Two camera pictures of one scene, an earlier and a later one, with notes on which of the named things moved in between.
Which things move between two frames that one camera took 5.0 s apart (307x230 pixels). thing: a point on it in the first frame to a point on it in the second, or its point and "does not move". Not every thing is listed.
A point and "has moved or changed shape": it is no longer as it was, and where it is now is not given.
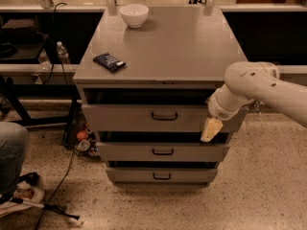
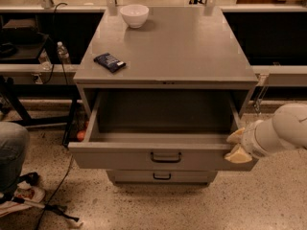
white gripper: x=218 y=110 to x=248 y=142
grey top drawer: x=154 y=118 has moved or changed shape
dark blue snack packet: x=108 y=61 does not move
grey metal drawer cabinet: x=145 y=79 does not move
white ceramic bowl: x=134 y=14 does not move
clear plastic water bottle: x=62 y=54 does not move
